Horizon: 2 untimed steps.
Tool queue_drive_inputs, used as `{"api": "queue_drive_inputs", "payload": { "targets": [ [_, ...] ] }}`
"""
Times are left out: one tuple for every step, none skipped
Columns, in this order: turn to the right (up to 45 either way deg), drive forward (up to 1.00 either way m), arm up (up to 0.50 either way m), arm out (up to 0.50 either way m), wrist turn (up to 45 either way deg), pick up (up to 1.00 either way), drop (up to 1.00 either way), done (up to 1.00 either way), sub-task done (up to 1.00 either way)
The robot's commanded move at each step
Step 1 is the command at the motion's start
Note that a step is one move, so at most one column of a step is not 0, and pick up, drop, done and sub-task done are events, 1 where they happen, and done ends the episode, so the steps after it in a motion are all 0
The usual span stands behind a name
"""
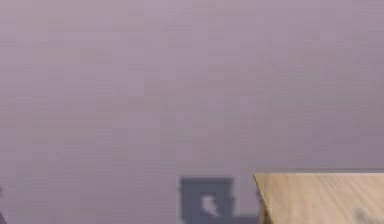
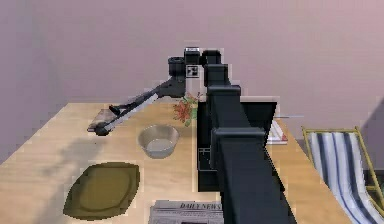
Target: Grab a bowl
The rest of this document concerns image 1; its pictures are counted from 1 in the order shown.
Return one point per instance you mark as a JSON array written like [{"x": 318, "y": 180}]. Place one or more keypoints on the light wooden table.
[{"x": 320, "y": 200}]

